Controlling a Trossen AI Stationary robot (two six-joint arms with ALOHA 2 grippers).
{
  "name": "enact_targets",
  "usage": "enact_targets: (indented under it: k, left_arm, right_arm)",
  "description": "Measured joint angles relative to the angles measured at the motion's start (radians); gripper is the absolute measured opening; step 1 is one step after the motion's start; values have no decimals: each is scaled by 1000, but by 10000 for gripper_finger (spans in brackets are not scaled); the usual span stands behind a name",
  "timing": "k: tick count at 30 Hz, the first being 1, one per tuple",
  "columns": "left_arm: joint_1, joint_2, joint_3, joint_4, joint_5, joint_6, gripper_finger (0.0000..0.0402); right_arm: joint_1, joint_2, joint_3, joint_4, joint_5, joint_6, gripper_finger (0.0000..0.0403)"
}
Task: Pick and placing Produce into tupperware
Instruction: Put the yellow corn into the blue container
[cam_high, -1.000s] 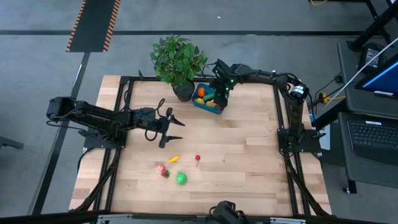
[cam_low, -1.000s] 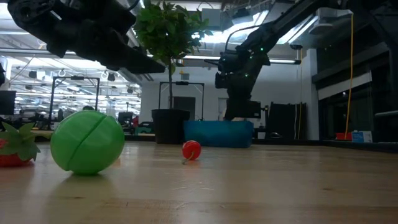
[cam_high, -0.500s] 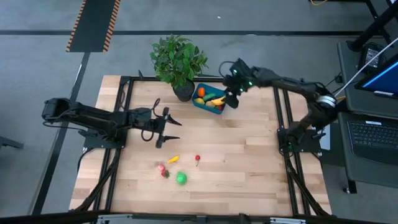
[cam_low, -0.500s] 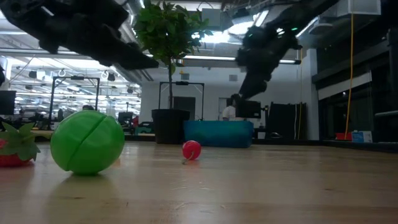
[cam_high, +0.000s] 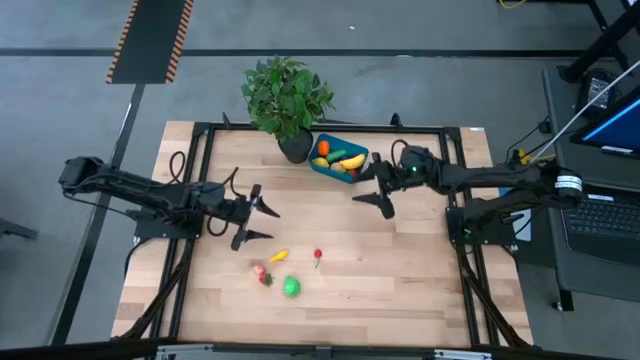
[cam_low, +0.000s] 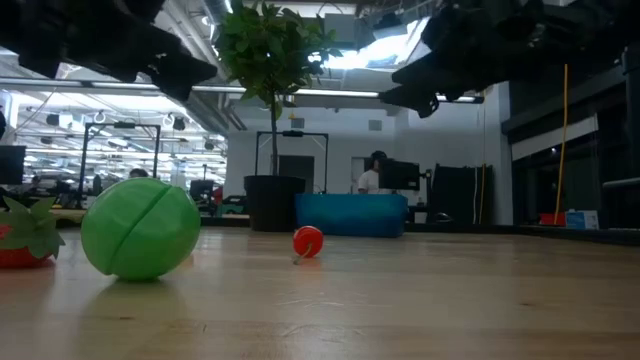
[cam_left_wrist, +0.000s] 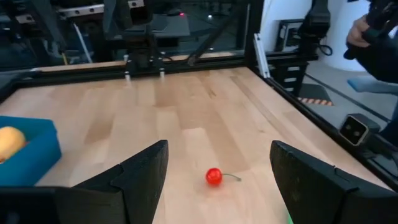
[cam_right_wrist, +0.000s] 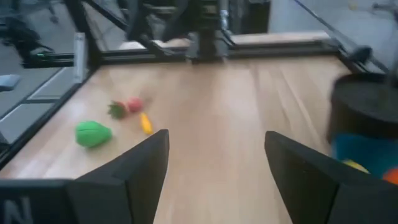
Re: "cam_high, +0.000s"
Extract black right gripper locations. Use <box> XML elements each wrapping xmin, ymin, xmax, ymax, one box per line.
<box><xmin>352</xmin><ymin>152</ymin><xmax>417</xmax><ymax>220</ymax></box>

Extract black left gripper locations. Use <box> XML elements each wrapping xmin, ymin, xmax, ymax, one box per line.
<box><xmin>223</xmin><ymin>183</ymin><xmax>281</xmax><ymax>251</ymax></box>

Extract yellow toy banana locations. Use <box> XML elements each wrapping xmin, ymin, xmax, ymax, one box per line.
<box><xmin>338</xmin><ymin>153</ymin><xmax>367</xmax><ymax>171</ymax></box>

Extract teal plastic tupperware container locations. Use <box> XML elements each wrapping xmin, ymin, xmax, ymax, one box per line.
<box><xmin>308</xmin><ymin>132</ymin><xmax>370</xmax><ymax>185</ymax></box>

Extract green round toy cabbage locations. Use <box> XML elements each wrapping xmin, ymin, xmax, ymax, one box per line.
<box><xmin>282</xmin><ymin>275</ymin><xmax>302</xmax><ymax>299</ymax></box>

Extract green potted plant black pot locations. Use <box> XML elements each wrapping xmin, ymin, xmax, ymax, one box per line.
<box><xmin>240</xmin><ymin>53</ymin><xmax>336</xmax><ymax>165</ymax></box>

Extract yellow power plug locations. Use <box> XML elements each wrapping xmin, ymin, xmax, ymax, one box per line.
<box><xmin>514</xmin><ymin>148</ymin><xmax>557</xmax><ymax>167</ymax></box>

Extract black mat orange striped edges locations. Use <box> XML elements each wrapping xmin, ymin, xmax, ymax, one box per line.
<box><xmin>104</xmin><ymin>0</ymin><xmax>195</xmax><ymax>85</ymax></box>

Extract black horizontal beam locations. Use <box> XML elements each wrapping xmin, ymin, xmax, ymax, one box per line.
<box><xmin>0</xmin><ymin>337</ymin><xmax>640</xmax><ymax>360</ymax></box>

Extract grey side desk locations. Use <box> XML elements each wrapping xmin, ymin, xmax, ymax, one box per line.
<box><xmin>542</xmin><ymin>62</ymin><xmax>640</xmax><ymax>307</ymax></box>

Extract black laptop keyboard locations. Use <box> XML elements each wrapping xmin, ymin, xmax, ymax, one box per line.
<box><xmin>559</xmin><ymin>185</ymin><xmax>640</xmax><ymax>266</ymax></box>

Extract black power adapter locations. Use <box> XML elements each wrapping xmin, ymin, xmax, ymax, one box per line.
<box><xmin>574</xmin><ymin>68</ymin><xmax>620</xmax><ymax>119</ymax></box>

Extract grey floor stand foot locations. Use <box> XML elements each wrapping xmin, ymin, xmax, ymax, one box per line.
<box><xmin>0</xmin><ymin>217</ymin><xmax>39</xmax><ymax>242</ymax></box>

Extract monitor with blue screen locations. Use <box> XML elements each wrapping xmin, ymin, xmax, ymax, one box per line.
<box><xmin>569</xmin><ymin>85</ymin><xmax>640</xmax><ymax>161</ymax></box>

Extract black stand leg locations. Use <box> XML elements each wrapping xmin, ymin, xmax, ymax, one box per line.
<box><xmin>557</xmin><ymin>0</ymin><xmax>640</xmax><ymax>84</ymax></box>

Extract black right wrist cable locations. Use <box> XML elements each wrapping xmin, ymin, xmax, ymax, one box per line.
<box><xmin>389</xmin><ymin>138</ymin><xmax>411</xmax><ymax>166</ymax></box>

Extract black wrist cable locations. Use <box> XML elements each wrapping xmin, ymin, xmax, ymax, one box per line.
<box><xmin>206</xmin><ymin>167</ymin><xmax>242</xmax><ymax>238</ymax></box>
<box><xmin>389</xmin><ymin>138</ymin><xmax>411</xmax><ymax>166</ymax></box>

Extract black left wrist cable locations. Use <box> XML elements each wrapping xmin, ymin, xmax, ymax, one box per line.
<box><xmin>206</xmin><ymin>167</ymin><xmax>242</xmax><ymax>238</ymax></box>

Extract black aluminium table frame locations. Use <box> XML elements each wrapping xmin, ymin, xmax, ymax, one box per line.
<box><xmin>117</xmin><ymin>112</ymin><xmax>535</xmax><ymax>351</ymax></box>

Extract silver metal bracket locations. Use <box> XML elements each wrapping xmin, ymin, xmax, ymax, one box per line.
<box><xmin>155</xmin><ymin>343</ymin><xmax>216</xmax><ymax>360</ymax></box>
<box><xmin>433</xmin><ymin>348</ymin><xmax>494</xmax><ymax>360</ymax></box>

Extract white cable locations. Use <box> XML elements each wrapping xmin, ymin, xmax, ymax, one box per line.
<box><xmin>519</xmin><ymin>59</ymin><xmax>640</xmax><ymax>174</ymax></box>

